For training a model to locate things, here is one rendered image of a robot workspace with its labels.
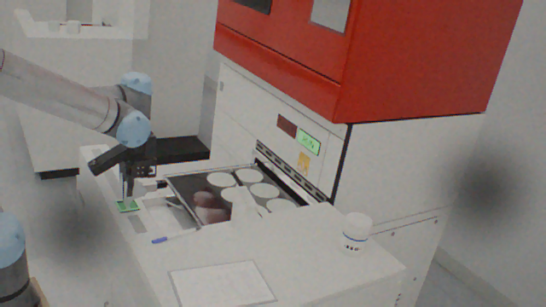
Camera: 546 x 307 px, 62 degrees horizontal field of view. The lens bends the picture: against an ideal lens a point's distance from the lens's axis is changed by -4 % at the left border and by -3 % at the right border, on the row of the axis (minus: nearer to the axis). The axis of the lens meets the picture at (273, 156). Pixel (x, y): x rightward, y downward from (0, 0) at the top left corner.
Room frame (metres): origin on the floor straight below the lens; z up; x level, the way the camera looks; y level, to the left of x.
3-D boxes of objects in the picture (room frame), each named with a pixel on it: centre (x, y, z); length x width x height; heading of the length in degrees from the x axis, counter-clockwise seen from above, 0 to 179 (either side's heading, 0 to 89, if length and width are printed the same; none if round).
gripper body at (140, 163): (1.07, 0.35, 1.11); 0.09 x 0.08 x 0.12; 126
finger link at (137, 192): (1.06, 0.34, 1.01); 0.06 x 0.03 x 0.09; 126
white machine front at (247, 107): (1.61, 0.04, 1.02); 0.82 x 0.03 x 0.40; 36
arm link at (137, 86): (1.06, 0.36, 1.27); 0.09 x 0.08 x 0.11; 139
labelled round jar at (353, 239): (1.04, -0.24, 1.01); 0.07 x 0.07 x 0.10
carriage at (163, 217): (1.16, 0.30, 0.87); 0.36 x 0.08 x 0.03; 36
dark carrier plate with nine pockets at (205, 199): (1.33, 0.10, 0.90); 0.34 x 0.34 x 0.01; 36
